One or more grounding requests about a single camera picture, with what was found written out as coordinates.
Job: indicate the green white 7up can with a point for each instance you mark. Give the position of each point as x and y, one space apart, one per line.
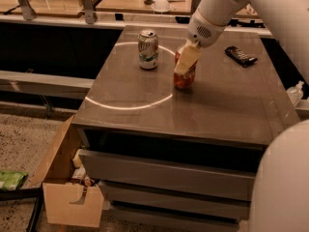
148 49

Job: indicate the cardboard box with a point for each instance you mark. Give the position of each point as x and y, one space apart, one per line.
67 202

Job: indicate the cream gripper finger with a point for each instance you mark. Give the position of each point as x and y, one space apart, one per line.
180 50
185 63

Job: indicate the green snack bag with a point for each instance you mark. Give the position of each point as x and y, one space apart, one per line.
11 180

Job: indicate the white bowl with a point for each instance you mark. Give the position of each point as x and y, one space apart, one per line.
161 6

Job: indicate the red coke can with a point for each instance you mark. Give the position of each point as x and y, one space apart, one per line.
184 81

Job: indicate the clear sanitizer bottle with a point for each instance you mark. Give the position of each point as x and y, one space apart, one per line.
295 93

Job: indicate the metal bracket left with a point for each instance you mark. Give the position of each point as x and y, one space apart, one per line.
27 11

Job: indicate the white snack packet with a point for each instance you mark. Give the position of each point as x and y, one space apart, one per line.
250 10

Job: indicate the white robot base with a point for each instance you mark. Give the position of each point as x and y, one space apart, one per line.
280 199

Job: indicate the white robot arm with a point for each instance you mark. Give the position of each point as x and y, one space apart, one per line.
286 20

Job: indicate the dark rxbar chocolate bar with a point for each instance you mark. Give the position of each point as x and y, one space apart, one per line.
239 56

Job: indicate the metal bracket middle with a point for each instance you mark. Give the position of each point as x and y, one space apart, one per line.
89 12

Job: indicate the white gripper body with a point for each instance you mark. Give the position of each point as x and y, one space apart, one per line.
203 30

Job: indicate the grey drawer cabinet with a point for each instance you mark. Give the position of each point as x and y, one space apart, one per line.
185 159

